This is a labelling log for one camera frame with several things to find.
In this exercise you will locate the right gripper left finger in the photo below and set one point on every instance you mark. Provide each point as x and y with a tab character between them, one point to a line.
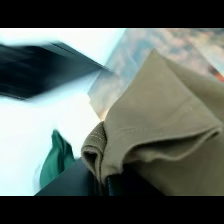
66	183

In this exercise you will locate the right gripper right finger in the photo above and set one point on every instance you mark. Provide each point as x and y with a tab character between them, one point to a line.
130	185

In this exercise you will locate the brown T-shirt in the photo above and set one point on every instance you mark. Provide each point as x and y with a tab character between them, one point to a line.
166	126

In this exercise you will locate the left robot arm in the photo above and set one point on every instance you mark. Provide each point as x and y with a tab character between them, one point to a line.
40	70

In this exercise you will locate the dark green garment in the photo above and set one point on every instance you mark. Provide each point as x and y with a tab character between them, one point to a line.
56	160

